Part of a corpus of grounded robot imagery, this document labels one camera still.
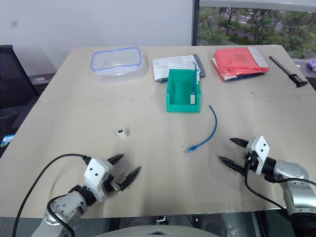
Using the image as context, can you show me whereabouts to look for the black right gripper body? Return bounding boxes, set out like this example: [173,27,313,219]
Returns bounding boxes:
[243,150,259,174]

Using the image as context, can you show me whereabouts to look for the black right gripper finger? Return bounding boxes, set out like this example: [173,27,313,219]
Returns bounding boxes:
[230,137,249,149]
[218,156,248,177]

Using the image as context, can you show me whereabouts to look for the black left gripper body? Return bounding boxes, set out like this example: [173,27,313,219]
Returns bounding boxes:
[102,172,124,196]

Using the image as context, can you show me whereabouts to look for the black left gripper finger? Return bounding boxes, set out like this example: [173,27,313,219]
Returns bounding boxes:
[119,166,142,193]
[106,154,125,167]

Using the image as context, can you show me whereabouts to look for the small white connector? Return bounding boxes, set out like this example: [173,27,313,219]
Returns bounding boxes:
[115,127,131,139]

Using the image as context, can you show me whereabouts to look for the silver robot torso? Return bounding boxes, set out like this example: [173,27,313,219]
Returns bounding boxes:
[93,223,224,237]

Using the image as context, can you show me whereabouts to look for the green plastic bin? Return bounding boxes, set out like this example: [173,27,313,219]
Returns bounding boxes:
[165,69,202,113]

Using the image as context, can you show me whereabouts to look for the red plastic packet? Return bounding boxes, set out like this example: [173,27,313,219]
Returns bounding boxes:
[211,46,270,83]

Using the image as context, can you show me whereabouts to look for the black plastic tool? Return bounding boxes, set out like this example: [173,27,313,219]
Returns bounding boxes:
[269,56,309,88]

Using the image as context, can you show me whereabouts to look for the clear container with blue lid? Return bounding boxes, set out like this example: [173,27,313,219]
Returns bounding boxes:
[90,47,146,83]

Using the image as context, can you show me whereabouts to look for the bagged white paper leaflet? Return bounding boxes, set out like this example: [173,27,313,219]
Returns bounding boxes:
[152,54,207,83]

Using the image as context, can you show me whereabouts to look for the blue card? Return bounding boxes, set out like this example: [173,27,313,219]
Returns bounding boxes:
[0,134,16,148]

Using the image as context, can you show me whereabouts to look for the black office chair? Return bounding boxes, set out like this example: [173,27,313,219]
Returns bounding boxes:
[0,44,38,129]

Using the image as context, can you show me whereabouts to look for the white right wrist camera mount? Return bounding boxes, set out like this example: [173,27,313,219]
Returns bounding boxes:
[246,135,271,177]

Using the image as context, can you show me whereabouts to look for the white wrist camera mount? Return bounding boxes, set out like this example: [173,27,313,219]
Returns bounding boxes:
[246,135,271,177]
[83,158,115,202]

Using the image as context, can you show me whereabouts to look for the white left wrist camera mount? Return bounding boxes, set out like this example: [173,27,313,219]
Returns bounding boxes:
[83,158,115,202]

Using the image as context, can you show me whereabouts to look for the long blue Ethernet cable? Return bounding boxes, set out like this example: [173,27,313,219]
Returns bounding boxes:
[184,105,219,155]

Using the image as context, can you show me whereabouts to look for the dark window frame post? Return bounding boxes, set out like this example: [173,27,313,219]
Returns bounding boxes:
[192,0,200,46]

